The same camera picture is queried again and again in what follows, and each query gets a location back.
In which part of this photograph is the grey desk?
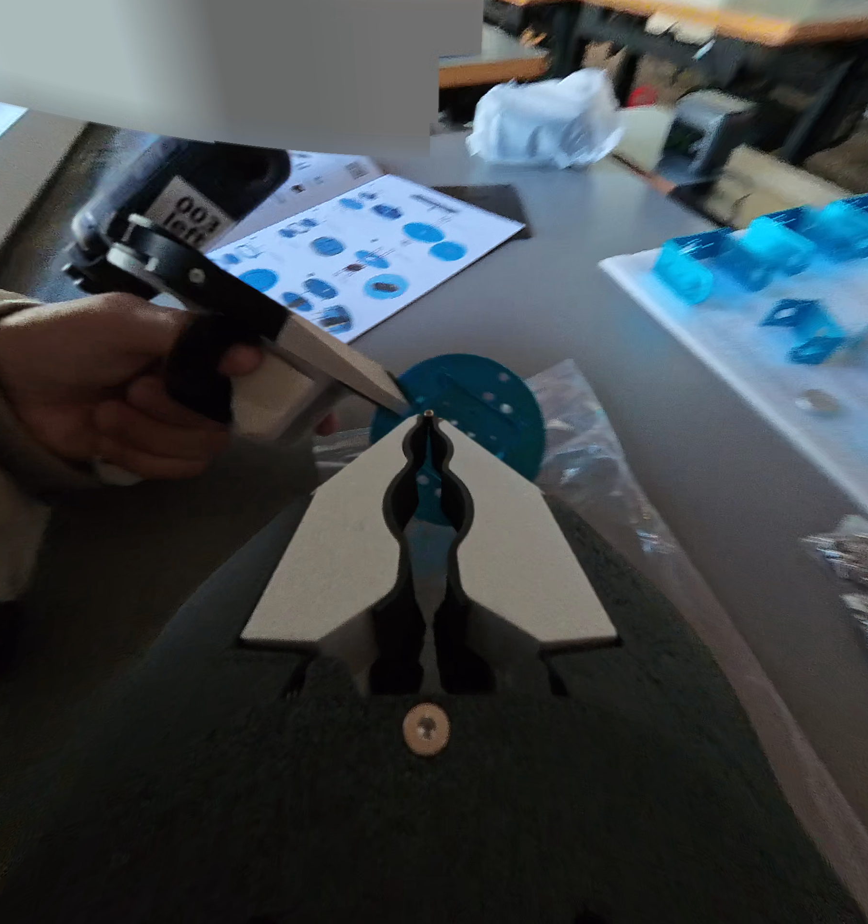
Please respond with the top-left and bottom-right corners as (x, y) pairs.
(0, 108), (868, 924)

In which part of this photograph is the person's left hand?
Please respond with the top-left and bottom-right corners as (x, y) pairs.
(0, 292), (233, 483)

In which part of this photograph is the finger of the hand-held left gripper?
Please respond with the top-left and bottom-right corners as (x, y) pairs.
(262, 315), (411, 420)

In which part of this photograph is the white crumpled wrap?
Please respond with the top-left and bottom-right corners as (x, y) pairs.
(466, 68), (626, 171)

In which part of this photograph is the grey timer with green display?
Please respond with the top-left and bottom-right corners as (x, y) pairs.
(658, 92), (760, 185)

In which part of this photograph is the clear plastic bag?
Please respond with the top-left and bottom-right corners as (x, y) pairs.
(311, 359), (868, 896)

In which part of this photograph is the white foam tray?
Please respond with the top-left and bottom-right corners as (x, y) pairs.
(598, 234), (868, 537)

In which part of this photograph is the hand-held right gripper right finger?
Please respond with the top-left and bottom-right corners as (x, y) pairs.
(434, 417), (620, 691)

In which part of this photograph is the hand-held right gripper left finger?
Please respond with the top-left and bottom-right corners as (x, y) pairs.
(240, 416), (429, 694)

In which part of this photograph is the small blue angled bracket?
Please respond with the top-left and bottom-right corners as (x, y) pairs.
(760, 297), (848, 366)

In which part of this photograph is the white instruction booklet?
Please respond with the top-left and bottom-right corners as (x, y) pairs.
(210, 152), (527, 345)

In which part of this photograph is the pile of screw bags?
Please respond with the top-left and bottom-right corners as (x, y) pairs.
(801, 514), (868, 667)

